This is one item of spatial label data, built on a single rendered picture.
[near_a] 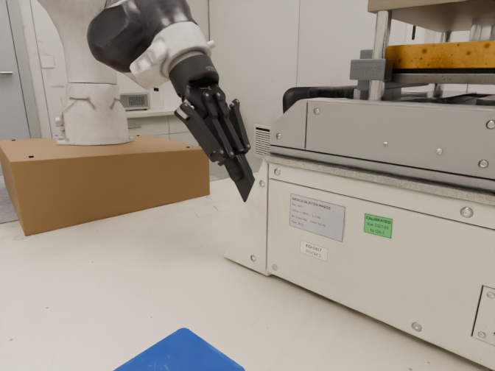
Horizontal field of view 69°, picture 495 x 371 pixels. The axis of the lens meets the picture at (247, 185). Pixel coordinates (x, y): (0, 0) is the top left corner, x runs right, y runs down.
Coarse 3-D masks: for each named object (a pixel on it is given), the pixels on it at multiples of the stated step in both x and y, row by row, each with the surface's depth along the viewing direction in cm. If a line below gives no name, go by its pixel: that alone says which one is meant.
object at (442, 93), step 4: (424, 92) 50; (428, 92) 50; (432, 92) 50; (436, 92) 50; (440, 92) 50; (444, 92) 50; (448, 92) 50; (452, 92) 50; (456, 92) 50; (460, 92) 50; (464, 92) 50; (468, 92) 50; (412, 96) 41; (416, 96) 41; (420, 96) 41; (424, 96) 41; (428, 96) 41; (432, 96) 41; (436, 96) 41; (440, 96) 41; (444, 96) 41; (448, 96) 41
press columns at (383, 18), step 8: (376, 16) 38; (384, 16) 37; (376, 24) 38; (384, 24) 37; (376, 32) 38; (384, 32) 37; (448, 32) 55; (376, 40) 38; (384, 40) 38; (440, 40) 56; (448, 40) 55; (376, 48) 38; (384, 48) 38; (376, 56) 38; (384, 56) 38; (376, 80) 39; (384, 80) 39; (376, 88) 39; (440, 88) 57; (368, 96) 40; (376, 96) 39
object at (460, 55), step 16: (480, 32) 41; (400, 48) 39; (416, 48) 38; (432, 48) 37; (448, 48) 36; (464, 48) 36; (480, 48) 35; (400, 64) 40; (416, 64) 39; (432, 64) 38; (448, 64) 37; (464, 64) 36; (480, 64) 35; (400, 80) 40; (416, 80) 39; (432, 80) 38; (448, 80) 37; (464, 80) 36; (480, 80) 35
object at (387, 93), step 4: (392, 88) 54; (396, 88) 55; (400, 88) 56; (356, 92) 46; (360, 92) 46; (364, 92) 47; (384, 92) 52; (388, 92) 53; (392, 92) 54; (396, 92) 55; (400, 92) 57; (356, 96) 47; (360, 96) 46; (364, 96) 47; (384, 96) 52; (388, 96) 53; (384, 100) 52; (388, 100) 54
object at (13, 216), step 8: (0, 176) 103; (0, 184) 95; (0, 192) 89; (0, 200) 83; (8, 200) 83; (0, 208) 78; (8, 208) 78; (0, 216) 74; (8, 216) 74; (16, 216) 74
